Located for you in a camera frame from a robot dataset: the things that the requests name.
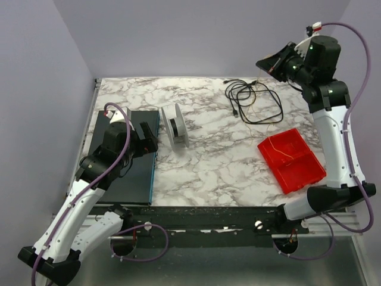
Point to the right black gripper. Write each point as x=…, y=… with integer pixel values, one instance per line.
x=281, y=59

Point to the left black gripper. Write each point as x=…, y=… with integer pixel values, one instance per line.
x=143, y=140

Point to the grey cable spool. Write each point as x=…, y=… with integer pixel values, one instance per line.
x=176, y=128

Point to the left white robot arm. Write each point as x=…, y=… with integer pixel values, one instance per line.
x=56, y=257

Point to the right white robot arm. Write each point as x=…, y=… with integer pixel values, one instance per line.
x=346, y=185

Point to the black flat box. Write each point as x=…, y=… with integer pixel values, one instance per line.
x=131, y=181

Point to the red plastic tray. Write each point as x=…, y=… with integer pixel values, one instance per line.
x=291, y=161

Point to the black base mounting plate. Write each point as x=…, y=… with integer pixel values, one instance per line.
x=202, y=227

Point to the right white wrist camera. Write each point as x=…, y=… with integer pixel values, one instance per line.
x=311, y=31

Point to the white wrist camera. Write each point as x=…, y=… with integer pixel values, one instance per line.
x=311, y=31
x=116, y=116

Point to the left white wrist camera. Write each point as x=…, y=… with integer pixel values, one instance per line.
x=116, y=116

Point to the aluminium rail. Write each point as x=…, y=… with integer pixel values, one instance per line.
x=320, y=226

